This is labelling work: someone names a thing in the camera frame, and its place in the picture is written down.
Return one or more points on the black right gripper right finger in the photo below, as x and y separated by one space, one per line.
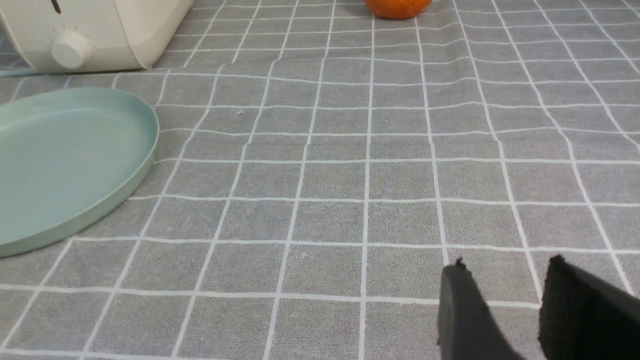
583 317

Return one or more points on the grey checked tablecloth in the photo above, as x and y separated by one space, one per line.
318 166

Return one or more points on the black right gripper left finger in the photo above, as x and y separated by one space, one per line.
466 328

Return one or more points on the light green round plate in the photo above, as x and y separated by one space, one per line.
67 159

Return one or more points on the cream white toaster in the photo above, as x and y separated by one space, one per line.
89 36

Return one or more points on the orange persimmon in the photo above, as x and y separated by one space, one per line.
397 9

